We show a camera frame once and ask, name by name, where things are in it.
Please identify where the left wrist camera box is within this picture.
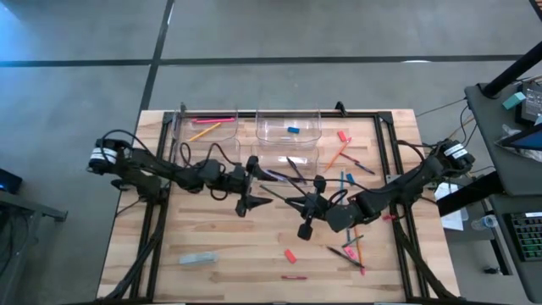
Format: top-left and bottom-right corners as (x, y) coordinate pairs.
(230, 169), (249, 192)

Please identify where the yellow pencil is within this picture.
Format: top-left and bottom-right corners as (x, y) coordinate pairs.
(187, 122), (223, 142)

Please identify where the black slanted support pole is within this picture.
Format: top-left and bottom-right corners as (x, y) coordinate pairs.
(482, 40), (542, 99)
(435, 170), (506, 218)

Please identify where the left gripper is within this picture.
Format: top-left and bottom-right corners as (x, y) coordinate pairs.
(220, 154), (279, 219)

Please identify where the flat rectangular block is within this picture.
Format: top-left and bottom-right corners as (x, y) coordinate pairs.
(179, 251), (219, 267)

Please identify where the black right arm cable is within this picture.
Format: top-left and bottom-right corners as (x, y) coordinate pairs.
(296, 139), (444, 211)

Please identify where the grey desk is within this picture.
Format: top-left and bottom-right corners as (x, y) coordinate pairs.
(489, 192), (542, 304)
(464, 80), (542, 198)

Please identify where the clear water bottle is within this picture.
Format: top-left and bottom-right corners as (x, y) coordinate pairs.
(470, 213), (500, 232)

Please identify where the teal box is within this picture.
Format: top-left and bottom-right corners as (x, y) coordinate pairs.
(502, 91), (528, 111)

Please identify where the dark tablet screen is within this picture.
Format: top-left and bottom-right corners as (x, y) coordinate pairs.
(495, 124), (542, 153)

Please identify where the thin grey floor cable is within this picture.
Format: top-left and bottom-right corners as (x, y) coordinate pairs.
(414, 97), (467, 118)

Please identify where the slim black grey pen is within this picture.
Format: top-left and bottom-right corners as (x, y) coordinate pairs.
(266, 169), (307, 184)

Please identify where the white paper sheet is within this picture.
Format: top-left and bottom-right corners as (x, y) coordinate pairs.
(433, 181), (470, 232)

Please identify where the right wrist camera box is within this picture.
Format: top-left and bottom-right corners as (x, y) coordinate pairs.
(315, 198), (334, 218)

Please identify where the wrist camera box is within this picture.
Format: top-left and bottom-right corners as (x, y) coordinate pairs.
(230, 169), (249, 192)
(315, 198), (334, 218)

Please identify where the black box blue light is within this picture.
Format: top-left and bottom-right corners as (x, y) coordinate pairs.
(0, 168), (25, 196)

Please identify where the orange pencil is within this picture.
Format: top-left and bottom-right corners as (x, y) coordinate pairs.
(354, 226), (367, 277)
(324, 136), (353, 173)

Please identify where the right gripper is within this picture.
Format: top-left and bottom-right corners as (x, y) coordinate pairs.
(285, 174), (340, 241)

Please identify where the grey metal cart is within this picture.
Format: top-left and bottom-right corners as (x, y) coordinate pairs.
(0, 189), (69, 305)

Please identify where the clear plastic bin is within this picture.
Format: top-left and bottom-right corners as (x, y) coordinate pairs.
(255, 108), (323, 146)
(172, 106), (240, 143)
(172, 138), (242, 182)
(247, 141), (320, 191)

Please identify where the black device box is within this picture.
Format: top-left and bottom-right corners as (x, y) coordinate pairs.
(519, 80), (542, 127)

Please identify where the backlit computer keyboard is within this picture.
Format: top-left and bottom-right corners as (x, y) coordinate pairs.
(503, 210), (542, 263)

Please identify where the green crayon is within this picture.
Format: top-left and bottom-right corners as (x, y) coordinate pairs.
(341, 234), (366, 249)

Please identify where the black aluminium table frame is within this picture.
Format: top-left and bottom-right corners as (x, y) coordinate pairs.
(100, 109), (459, 304)

